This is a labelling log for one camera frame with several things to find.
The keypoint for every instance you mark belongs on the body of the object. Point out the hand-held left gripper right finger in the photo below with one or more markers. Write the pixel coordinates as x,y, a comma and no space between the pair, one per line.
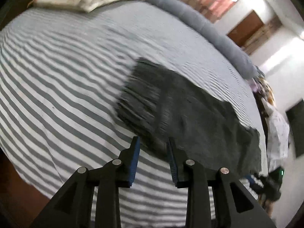
173,163

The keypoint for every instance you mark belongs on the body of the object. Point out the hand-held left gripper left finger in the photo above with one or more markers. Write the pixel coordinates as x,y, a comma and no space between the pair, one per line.
134,163

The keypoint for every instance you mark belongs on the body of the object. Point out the dark grey denim pants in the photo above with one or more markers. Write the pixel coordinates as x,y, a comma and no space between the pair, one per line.
190,114

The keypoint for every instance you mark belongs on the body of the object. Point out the white dotted cloth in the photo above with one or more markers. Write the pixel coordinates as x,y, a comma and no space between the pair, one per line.
277,133

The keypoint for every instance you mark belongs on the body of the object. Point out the pile of colourful clothes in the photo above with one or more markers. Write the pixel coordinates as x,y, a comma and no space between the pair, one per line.
266,90

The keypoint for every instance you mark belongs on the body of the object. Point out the grey white striped bed sheet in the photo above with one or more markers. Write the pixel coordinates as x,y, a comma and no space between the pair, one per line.
59,76

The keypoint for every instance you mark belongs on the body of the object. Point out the grey rolled blanket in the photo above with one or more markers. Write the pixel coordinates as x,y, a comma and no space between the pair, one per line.
190,16

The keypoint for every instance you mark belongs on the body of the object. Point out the slatted wooden panel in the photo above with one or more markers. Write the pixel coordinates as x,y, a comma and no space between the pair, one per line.
263,36

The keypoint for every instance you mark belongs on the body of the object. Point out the brown wooden door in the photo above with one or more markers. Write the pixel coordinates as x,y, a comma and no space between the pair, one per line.
247,28

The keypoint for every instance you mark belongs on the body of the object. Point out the black wall television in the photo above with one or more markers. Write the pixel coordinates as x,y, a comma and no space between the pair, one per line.
296,128

